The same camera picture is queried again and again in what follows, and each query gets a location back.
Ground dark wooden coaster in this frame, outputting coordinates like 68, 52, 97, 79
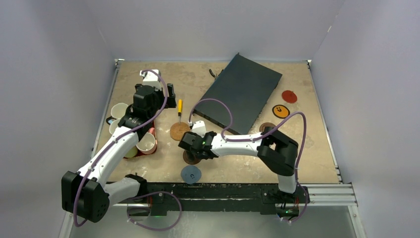
259, 122, 276, 132
183, 151, 201, 165

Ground orange smiley coaster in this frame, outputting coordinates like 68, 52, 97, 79
272, 105, 290, 119

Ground red round coaster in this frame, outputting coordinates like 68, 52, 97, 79
281, 90, 298, 104

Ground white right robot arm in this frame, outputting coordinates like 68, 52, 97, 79
178, 108, 303, 202

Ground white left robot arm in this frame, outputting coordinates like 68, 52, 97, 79
61, 83, 176, 223

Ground woven cork coaster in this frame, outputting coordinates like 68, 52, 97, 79
169, 122, 190, 141

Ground blue grey smiley coaster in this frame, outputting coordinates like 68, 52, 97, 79
180, 165, 202, 184

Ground green cup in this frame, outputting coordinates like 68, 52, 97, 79
124, 146, 138, 158

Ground pink mug front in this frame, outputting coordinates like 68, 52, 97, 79
136, 127, 157, 155

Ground dark flat metal box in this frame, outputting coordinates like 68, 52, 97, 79
193, 54, 282, 134

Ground yellow handled screwdriver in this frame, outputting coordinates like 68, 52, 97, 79
177, 99, 183, 124

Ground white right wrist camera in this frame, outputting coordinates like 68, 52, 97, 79
191, 120, 207, 137

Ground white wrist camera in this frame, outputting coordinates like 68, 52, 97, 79
191, 120, 207, 137
139, 69, 162, 91

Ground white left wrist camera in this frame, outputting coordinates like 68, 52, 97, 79
139, 69, 162, 91

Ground black handled pliers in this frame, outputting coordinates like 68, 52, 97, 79
209, 69, 224, 80

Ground aluminium table rail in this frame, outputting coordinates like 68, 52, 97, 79
90, 59, 125, 158

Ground black front base frame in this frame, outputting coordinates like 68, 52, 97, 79
126, 182, 311, 217

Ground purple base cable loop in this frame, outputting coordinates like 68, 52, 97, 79
126, 190, 183, 232

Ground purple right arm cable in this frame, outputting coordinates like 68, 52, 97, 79
188, 98, 309, 224

